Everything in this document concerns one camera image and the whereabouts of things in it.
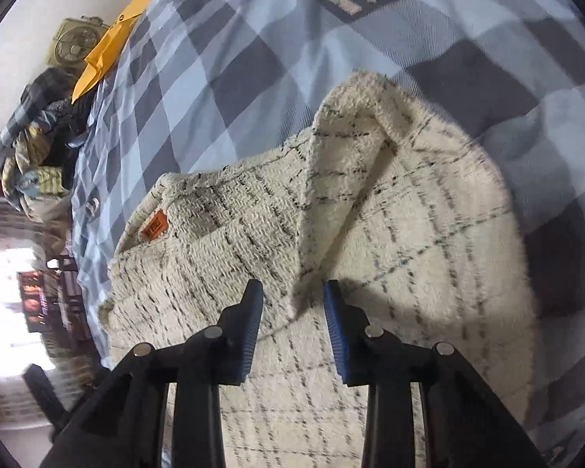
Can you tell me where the yellow bag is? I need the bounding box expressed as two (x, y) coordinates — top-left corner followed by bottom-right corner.
(71, 0), (151, 104)

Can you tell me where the blue checkered bed sheet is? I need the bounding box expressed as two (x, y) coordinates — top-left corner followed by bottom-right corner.
(73, 0), (585, 467)

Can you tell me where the patterned window curtain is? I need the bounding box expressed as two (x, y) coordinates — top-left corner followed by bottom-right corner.
(0, 194), (103, 425)

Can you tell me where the cream plaid shirt jacket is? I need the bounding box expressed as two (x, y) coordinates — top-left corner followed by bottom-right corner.
(98, 72), (535, 467)

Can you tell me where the pile of bedding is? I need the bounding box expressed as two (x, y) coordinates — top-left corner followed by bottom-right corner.
(0, 67), (95, 223)

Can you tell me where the beige box fan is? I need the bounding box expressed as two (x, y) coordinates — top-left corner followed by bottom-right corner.
(46, 16), (108, 71)

